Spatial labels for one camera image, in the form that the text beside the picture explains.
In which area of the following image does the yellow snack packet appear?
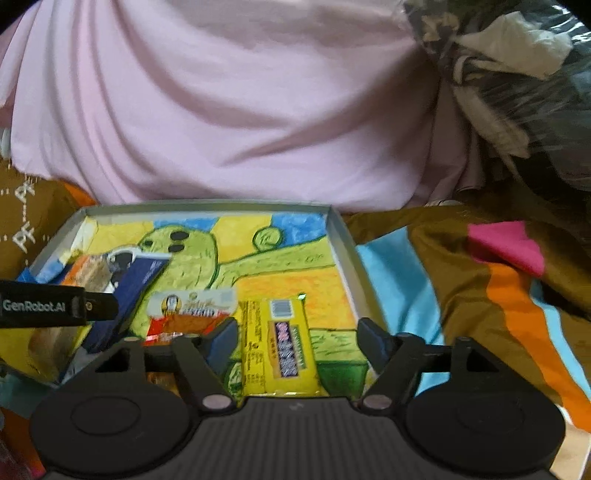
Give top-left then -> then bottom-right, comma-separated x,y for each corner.
238,295 -> 326,398

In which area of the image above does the plastic bag of clothes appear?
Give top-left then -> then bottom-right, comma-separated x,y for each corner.
402,0 -> 591,204

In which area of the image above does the grey tray with cartoon drawing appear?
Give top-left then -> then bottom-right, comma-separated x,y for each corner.
0,199 -> 384,407

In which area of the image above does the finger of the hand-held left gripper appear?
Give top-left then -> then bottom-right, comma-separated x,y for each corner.
84,293 -> 119,322

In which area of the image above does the pink hanging sheet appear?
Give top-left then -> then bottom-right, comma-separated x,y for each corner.
0,0 -> 481,213

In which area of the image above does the brown patterned quilt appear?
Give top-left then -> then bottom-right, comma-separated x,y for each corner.
0,159 -> 88,287

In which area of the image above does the white paper strip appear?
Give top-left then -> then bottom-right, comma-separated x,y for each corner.
78,217 -> 99,252

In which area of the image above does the red snack packet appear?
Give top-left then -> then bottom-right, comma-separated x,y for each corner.
144,290 -> 238,347

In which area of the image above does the clear rice cracker bar packet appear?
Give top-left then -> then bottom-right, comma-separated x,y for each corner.
28,253 -> 116,384

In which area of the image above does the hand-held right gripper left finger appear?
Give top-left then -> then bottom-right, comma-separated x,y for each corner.
95,318 -> 240,412

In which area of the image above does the dark blue snack packet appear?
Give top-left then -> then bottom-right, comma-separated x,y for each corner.
85,249 -> 174,354

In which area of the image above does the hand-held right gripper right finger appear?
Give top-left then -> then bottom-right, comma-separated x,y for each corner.
358,318 -> 502,411

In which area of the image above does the colourful printed blanket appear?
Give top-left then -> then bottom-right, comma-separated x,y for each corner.
0,182 -> 591,480

